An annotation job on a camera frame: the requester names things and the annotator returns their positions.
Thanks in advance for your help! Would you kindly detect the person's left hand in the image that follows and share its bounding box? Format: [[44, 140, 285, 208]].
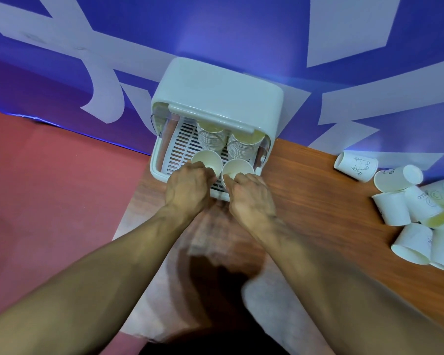
[[164, 161, 217, 218]]

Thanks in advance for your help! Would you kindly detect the person's right hand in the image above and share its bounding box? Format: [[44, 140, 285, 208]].
[[222, 172, 279, 234]]

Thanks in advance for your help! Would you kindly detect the white paper cup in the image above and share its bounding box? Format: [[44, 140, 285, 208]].
[[221, 159, 255, 190], [190, 149, 223, 178]]

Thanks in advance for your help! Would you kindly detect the person's left forearm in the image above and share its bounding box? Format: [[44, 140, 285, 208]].
[[0, 205, 195, 355]]

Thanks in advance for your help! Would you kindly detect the person's right forearm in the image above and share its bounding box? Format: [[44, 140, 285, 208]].
[[250, 217, 444, 355]]

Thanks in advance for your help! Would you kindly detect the stack of nested paper cups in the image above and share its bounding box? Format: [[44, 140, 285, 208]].
[[226, 128, 266, 162], [196, 121, 228, 153]]

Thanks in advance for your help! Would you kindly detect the white slatted drain tray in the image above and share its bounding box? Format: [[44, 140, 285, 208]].
[[162, 119, 231, 193]]

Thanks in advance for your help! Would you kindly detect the white cloth mat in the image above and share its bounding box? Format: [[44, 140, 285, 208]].
[[112, 197, 335, 355]]

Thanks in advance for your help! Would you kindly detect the white cup storage cabinet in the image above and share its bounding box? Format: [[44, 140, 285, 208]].
[[149, 57, 284, 202]]

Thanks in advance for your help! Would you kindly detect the blue and white banner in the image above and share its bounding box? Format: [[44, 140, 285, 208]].
[[0, 0, 444, 183]]

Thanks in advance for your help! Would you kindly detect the person's black clothing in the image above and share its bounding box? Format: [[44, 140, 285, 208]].
[[139, 327, 291, 355]]

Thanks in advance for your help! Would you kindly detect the pile of printed paper cups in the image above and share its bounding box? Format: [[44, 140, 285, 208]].
[[334, 151, 444, 283]]

